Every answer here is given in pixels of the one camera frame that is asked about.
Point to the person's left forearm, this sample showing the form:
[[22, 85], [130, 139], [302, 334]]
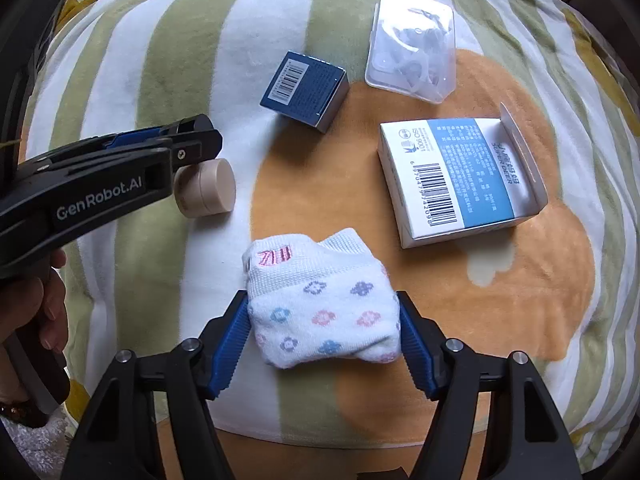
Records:
[[30, 447]]

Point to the white and blue cardboard box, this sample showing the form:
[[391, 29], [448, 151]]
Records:
[[460, 185]]

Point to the person's left hand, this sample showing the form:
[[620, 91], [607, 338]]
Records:
[[54, 310]]

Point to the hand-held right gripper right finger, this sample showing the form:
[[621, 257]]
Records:
[[415, 347]]

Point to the striped printed blanket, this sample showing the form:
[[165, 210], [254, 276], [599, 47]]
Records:
[[150, 60]]

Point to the white floral sock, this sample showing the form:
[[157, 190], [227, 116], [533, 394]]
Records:
[[325, 310]]

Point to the beige round jar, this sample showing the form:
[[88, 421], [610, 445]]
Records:
[[210, 190]]

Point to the clear plastic case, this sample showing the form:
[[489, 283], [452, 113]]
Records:
[[410, 45]]

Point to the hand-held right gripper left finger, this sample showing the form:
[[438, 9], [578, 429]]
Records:
[[231, 345]]

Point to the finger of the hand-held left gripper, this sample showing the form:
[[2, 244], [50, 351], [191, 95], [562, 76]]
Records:
[[197, 147], [145, 136]]

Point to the dark blue cardboard box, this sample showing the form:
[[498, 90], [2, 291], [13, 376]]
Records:
[[310, 90]]

